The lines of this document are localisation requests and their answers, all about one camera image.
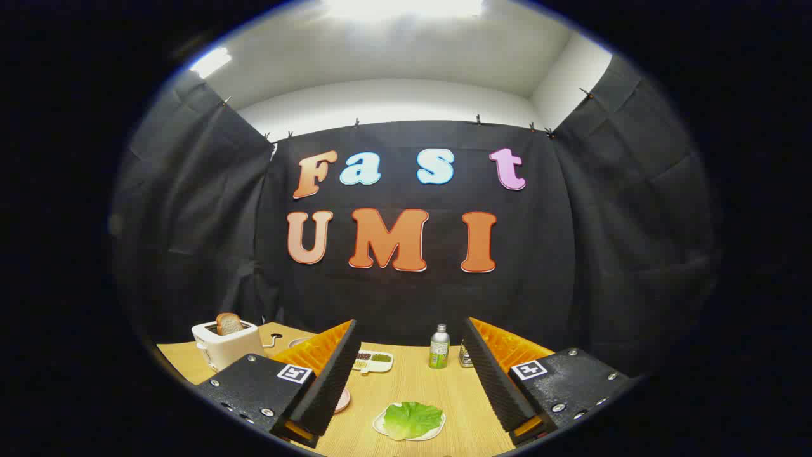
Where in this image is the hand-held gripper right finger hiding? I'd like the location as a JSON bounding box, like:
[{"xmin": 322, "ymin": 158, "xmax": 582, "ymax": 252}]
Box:
[{"xmin": 462, "ymin": 317, "xmax": 638, "ymax": 447}]

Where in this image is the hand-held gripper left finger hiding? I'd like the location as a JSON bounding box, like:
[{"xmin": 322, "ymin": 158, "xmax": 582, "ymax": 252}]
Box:
[{"xmin": 195, "ymin": 319, "xmax": 362, "ymax": 449}]

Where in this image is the green lettuce leaf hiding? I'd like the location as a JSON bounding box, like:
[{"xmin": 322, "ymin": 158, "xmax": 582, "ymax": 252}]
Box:
[{"xmin": 383, "ymin": 401, "xmax": 443, "ymax": 441}]

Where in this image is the white divided dish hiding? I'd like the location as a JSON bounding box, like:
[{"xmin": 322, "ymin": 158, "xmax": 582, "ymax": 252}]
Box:
[{"xmin": 352, "ymin": 351, "xmax": 394, "ymax": 375}]

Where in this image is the green label metal bottle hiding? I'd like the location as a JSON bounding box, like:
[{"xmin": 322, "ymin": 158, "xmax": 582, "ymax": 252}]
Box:
[{"xmin": 429, "ymin": 324, "xmax": 451, "ymax": 369}]

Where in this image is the small white dish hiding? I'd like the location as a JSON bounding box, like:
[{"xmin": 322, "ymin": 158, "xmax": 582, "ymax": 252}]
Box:
[{"xmin": 372, "ymin": 403, "xmax": 447, "ymax": 442}]

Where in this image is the white toaster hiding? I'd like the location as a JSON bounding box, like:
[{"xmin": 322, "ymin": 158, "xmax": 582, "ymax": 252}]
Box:
[{"xmin": 192, "ymin": 319, "xmax": 266, "ymax": 373}]

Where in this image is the black backdrop cloth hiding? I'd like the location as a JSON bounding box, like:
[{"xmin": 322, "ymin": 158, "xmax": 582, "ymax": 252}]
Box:
[{"xmin": 111, "ymin": 57, "xmax": 721, "ymax": 381}]

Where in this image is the small ceiling light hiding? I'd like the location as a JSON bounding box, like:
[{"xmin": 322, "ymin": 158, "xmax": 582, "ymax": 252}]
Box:
[{"xmin": 189, "ymin": 47, "xmax": 233, "ymax": 80}]

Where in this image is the large ceiling light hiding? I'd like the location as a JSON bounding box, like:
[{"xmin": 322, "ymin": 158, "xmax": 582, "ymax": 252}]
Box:
[{"xmin": 320, "ymin": 0, "xmax": 486, "ymax": 21}]

